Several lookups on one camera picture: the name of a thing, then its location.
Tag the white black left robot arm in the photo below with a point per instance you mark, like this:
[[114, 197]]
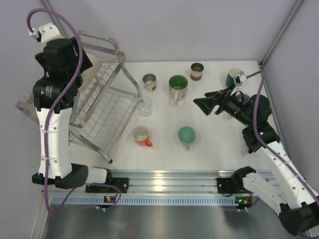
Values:
[[63, 62]]

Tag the orange mug white inside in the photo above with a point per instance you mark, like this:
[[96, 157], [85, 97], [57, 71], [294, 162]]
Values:
[[140, 135]]

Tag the teal green mug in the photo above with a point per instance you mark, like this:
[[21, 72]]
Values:
[[187, 136]]

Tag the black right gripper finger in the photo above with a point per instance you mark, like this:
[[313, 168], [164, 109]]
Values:
[[207, 104], [222, 92]]

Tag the perforated cable duct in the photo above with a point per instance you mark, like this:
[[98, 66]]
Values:
[[153, 200]]

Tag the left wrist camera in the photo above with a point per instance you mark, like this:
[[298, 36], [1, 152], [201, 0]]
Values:
[[46, 33]]

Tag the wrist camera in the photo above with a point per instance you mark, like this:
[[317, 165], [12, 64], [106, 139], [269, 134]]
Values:
[[46, 33], [240, 80]]

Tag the dark teal cup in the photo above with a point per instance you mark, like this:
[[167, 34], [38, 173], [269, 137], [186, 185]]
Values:
[[231, 75]]

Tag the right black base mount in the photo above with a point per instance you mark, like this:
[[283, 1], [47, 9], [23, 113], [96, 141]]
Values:
[[229, 185]]

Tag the aluminium mounting rail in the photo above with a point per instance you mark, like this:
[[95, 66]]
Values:
[[195, 182]]

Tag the steel cup with cork base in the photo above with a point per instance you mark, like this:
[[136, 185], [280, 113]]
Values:
[[196, 71]]

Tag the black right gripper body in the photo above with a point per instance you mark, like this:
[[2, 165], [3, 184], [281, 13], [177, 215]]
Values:
[[231, 104]]

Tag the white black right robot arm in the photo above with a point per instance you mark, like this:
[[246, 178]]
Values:
[[294, 201]]

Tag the steel cup with brown band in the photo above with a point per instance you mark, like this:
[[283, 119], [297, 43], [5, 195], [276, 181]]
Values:
[[150, 83]]

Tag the clear glass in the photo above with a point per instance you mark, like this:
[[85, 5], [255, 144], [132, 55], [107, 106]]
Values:
[[144, 106]]

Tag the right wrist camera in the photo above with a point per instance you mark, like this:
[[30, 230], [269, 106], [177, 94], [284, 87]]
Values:
[[240, 80]]

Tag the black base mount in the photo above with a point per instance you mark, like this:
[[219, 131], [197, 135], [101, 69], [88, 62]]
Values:
[[229, 185], [109, 184]]

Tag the floral mug green inside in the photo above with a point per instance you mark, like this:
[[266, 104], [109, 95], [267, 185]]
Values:
[[177, 88]]

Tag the tall beige cup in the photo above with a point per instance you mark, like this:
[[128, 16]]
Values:
[[89, 74]]

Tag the stainless steel dish rack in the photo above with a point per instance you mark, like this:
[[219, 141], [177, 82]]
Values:
[[102, 111]]

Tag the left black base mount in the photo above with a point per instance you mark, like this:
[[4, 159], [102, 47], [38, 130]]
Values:
[[109, 184]]

